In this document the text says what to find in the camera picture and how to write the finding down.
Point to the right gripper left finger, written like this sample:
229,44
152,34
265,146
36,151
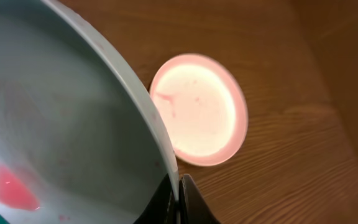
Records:
161,208

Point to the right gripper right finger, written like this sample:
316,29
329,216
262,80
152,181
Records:
192,206

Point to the white plate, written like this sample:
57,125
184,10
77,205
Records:
202,107

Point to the light blue plate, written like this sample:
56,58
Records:
80,139

